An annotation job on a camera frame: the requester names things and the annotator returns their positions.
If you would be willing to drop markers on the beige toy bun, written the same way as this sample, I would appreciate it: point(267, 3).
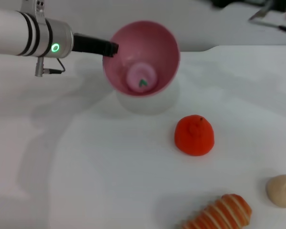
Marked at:
point(280, 193)

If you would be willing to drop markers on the orange striped toy bread loaf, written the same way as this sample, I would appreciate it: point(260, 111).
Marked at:
point(219, 214)

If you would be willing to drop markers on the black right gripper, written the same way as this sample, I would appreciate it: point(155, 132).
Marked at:
point(240, 2)

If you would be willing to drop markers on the orange red toy fruit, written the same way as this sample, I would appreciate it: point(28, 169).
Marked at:
point(194, 140)

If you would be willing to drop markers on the pink toy peach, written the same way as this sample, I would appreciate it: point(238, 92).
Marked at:
point(140, 76)

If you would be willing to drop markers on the pink plastic bowl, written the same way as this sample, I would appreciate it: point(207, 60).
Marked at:
point(157, 47)

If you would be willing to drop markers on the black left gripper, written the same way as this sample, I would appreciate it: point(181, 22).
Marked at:
point(90, 45)

